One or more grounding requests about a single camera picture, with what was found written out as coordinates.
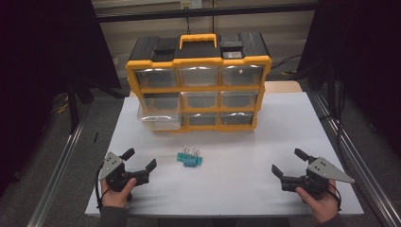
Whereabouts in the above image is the right hand-held gripper cable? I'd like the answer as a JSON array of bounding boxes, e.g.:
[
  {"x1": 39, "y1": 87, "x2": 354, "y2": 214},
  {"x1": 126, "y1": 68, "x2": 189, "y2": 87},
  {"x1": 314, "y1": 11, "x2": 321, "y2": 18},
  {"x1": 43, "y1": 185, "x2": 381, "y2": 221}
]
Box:
[{"x1": 327, "y1": 181, "x2": 343, "y2": 212}]

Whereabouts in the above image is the black floor cable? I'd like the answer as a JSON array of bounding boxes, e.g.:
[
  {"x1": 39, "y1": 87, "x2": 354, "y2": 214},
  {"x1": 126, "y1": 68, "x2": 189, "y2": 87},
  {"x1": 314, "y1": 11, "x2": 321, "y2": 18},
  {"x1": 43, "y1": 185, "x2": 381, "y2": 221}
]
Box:
[{"x1": 271, "y1": 54, "x2": 302, "y2": 77}]

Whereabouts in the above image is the black curtain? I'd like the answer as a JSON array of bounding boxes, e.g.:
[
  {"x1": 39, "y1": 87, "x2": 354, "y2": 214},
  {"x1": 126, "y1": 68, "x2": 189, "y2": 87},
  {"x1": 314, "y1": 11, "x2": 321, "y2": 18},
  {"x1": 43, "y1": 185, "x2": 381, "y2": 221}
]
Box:
[
  {"x1": 297, "y1": 0, "x2": 401, "y2": 159},
  {"x1": 0, "y1": 0, "x2": 122, "y2": 198}
]

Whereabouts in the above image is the aluminium floor rail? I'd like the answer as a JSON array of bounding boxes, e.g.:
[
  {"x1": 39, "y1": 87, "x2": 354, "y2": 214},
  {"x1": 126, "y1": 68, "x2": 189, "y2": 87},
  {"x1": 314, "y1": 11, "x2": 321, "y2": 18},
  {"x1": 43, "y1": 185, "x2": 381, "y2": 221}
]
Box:
[
  {"x1": 26, "y1": 121, "x2": 86, "y2": 227},
  {"x1": 310, "y1": 90, "x2": 401, "y2": 227}
]

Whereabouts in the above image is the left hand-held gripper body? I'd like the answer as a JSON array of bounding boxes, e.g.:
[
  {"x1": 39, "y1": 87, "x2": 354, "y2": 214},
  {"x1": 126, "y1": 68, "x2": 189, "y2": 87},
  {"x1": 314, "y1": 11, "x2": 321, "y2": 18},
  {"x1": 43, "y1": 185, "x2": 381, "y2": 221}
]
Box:
[{"x1": 98, "y1": 151, "x2": 149, "y2": 193}]

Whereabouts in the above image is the left hand-held gripper cable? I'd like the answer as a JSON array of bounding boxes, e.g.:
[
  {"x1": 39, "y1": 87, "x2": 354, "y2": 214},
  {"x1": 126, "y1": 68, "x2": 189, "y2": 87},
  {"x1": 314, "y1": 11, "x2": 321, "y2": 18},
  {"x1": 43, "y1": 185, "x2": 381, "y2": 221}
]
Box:
[{"x1": 94, "y1": 164, "x2": 107, "y2": 211}]

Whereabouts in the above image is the hand-held gripper cable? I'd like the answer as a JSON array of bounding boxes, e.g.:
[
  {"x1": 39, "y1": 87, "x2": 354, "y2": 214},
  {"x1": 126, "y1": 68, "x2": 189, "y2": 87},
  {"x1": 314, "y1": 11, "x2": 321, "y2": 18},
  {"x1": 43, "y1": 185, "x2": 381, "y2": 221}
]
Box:
[
  {"x1": 327, "y1": 181, "x2": 343, "y2": 212},
  {"x1": 94, "y1": 164, "x2": 107, "y2": 211}
]

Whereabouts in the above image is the person's right hand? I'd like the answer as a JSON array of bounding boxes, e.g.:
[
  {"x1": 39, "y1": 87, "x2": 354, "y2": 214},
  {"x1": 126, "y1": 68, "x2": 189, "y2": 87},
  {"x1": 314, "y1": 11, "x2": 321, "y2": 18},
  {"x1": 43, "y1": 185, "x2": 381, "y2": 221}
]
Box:
[{"x1": 295, "y1": 179, "x2": 339, "y2": 225}]

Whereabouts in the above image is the person's left hand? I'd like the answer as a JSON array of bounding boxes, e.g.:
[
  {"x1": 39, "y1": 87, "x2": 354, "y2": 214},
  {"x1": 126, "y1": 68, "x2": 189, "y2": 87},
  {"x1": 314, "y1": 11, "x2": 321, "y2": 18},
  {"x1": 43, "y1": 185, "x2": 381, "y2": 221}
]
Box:
[{"x1": 100, "y1": 178, "x2": 138, "y2": 209}]

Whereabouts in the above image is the small clear plastic drawer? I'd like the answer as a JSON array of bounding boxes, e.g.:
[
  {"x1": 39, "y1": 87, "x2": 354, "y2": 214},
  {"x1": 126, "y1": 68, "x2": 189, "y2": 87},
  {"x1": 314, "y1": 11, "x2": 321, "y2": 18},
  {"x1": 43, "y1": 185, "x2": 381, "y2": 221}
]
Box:
[
  {"x1": 182, "y1": 92, "x2": 219, "y2": 110},
  {"x1": 185, "y1": 113, "x2": 218, "y2": 127},
  {"x1": 220, "y1": 111, "x2": 254, "y2": 126},
  {"x1": 220, "y1": 91, "x2": 260, "y2": 109}
]

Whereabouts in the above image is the black horizontal bar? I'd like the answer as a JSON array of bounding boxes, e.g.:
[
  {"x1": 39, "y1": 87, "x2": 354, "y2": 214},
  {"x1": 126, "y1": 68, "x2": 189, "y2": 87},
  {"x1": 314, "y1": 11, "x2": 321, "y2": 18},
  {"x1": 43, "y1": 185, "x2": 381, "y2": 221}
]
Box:
[{"x1": 95, "y1": 3, "x2": 318, "y2": 23}]

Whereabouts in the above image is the black hanging cable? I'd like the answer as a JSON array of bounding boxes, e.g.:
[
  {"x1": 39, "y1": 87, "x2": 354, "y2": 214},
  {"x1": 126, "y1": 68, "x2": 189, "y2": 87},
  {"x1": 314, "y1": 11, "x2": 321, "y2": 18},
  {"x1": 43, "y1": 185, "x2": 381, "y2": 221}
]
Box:
[{"x1": 184, "y1": 8, "x2": 192, "y2": 35}]

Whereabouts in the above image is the white wall outlet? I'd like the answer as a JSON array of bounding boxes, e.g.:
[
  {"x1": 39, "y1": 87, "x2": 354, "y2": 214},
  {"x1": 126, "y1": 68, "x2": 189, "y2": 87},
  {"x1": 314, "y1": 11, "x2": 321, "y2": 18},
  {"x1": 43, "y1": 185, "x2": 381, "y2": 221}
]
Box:
[{"x1": 180, "y1": 0, "x2": 203, "y2": 9}]

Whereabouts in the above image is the medium clear plastic drawer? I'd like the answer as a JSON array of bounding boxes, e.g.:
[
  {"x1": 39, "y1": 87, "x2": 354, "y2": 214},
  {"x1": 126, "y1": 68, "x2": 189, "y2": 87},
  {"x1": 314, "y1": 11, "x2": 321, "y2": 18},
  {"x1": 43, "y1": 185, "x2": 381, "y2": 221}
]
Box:
[
  {"x1": 220, "y1": 64, "x2": 265, "y2": 87},
  {"x1": 178, "y1": 66, "x2": 219, "y2": 88},
  {"x1": 135, "y1": 67, "x2": 179, "y2": 89}
]

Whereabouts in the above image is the black metal stand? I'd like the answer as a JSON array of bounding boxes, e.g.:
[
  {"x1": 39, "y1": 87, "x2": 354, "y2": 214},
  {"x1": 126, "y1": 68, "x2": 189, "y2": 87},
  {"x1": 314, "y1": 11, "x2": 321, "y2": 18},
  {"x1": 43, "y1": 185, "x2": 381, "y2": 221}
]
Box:
[{"x1": 66, "y1": 74, "x2": 81, "y2": 134}]

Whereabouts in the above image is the yellow black drawer organizer cabinet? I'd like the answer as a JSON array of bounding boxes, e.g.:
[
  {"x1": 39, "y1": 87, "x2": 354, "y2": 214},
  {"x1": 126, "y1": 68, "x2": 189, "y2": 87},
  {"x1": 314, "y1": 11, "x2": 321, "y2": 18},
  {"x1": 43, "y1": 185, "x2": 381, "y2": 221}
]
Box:
[{"x1": 125, "y1": 31, "x2": 273, "y2": 133}]

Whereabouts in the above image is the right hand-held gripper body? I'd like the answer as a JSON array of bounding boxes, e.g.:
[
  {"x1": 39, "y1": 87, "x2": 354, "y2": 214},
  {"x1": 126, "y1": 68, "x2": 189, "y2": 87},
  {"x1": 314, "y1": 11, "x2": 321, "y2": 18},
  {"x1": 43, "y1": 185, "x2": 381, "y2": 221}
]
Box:
[{"x1": 279, "y1": 156, "x2": 356, "y2": 196}]

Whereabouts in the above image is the yellow floor cable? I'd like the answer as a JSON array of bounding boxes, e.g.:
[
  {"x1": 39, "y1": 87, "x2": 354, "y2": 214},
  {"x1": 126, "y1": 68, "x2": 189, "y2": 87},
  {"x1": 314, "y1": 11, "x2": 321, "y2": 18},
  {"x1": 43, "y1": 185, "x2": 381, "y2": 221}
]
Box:
[{"x1": 50, "y1": 94, "x2": 70, "y2": 115}]

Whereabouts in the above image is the large clear plastic drawer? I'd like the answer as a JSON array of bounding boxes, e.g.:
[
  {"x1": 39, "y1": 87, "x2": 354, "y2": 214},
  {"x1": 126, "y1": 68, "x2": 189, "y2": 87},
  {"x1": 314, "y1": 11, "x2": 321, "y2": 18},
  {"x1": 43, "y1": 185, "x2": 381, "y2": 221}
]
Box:
[{"x1": 136, "y1": 93, "x2": 183, "y2": 131}]

